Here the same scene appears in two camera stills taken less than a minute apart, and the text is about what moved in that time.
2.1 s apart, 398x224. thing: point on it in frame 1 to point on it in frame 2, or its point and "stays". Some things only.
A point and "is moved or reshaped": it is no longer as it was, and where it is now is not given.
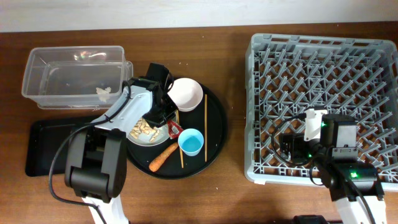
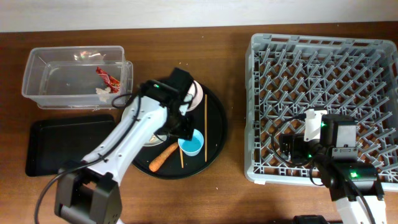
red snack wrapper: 175,129 is moved or reshaped
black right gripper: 295,139 stays
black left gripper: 155,121 to 186,130
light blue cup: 191,141 stays
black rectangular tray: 46,145 stays
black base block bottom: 309,219 stays
